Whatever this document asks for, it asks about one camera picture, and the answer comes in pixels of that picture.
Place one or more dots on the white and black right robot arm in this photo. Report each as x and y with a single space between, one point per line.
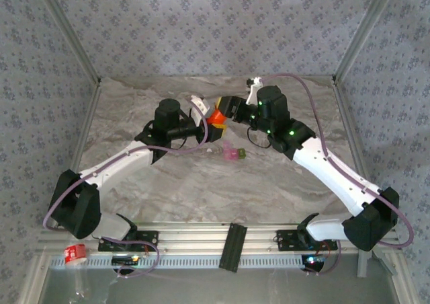
329 169

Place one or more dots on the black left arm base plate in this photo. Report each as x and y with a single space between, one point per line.
148 241

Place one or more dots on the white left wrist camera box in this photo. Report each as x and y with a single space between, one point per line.
200 104

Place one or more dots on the orange pill bottle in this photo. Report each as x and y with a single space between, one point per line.
216 117

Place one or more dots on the grey angle bracket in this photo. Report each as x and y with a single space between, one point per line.
363 263

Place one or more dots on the aluminium frame post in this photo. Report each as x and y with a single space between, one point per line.
362 31
70 31

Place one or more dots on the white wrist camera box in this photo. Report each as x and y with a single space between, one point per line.
200 104
253 88

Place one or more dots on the pink and green pill organizer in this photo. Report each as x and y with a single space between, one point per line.
231 154

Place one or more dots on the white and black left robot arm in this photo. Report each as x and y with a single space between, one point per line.
114 166

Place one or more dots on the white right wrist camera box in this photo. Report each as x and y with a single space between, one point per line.
253 88

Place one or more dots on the clear bottle with red label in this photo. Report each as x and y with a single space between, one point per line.
75 254

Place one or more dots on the small electronics board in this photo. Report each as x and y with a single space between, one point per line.
125 259
312 261

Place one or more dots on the aluminium side rail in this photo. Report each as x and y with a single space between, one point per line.
346 115
84 132

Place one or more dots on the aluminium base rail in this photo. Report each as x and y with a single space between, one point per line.
195 238

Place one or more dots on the grey metal sheet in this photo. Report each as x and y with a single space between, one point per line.
235 287

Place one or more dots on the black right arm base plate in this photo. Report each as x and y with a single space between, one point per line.
285 241

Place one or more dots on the black rectangular plate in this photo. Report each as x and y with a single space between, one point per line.
233 247

